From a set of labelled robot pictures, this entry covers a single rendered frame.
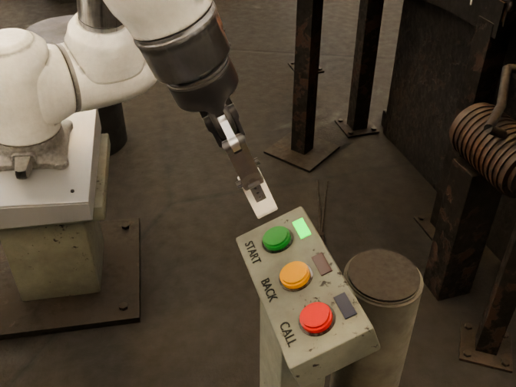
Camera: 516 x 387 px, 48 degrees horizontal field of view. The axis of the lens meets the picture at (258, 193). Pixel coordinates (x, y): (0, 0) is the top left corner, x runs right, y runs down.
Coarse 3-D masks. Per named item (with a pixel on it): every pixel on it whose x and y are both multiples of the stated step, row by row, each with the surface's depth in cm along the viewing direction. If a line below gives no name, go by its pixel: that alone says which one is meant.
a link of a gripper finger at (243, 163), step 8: (240, 136) 62; (224, 144) 62; (240, 144) 62; (232, 152) 63; (240, 152) 64; (248, 152) 64; (232, 160) 64; (240, 160) 65; (248, 160) 65; (240, 168) 66; (248, 168) 66; (256, 168) 67; (240, 176) 67; (248, 176) 67; (256, 176) 68; (248, 184) 69
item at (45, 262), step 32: (64, 224) 136; (96, 224) 155; (128, 224) 172; (0, 256) 162; (32, 256) 140; (64, 256) 142; (96, 256) 150; (128, 256) 162; (0, 288) 153; (32, 288) 146; (64, 288) 148; (96, 288) 150; (128, 288) 153; (0, 320) 144; (32, 320) 144; (64, 320) 144; (96, 320) 144; (128, 320) 145
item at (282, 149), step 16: (304, 0) 174; (320, 0) 175; (304, 16) 177; (320, 16) 179; (304, 32) 180; (320, 32) 182; (304, 48) 183; (304, 64) 186; (304, 80) 189; (304, 96) 192; (304, 112) 196; (304, 128) 199; (288, 144) 211; (304, 144) 203; (320, 144) 211; (288, 160) 203; (304, 160) 203; (320, 160) 203
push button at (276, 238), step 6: (270, 228) 82; (276, 228) 81; (282, 228) 81; (264, 234) 82; (270, 234) 81; (276, 234) 81; (282, 234) 80; (288, 234) 80; (264, 240) 81; (270, 240) 80; (276, 240) 80; (282, 240) 79; (288, 240) 80; (270, 246) 80; (276, 246) 79; (282, 246) 79
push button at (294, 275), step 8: (288, 264) 76; (296, 264) 76; (304, 264) 76; (280, 272) 76; (288, 272) 75; (296, 272) 75; (304, 272) 74; (288, 280) 74; (296, 280) 74; (304, 280) 74; (296, 288) 74
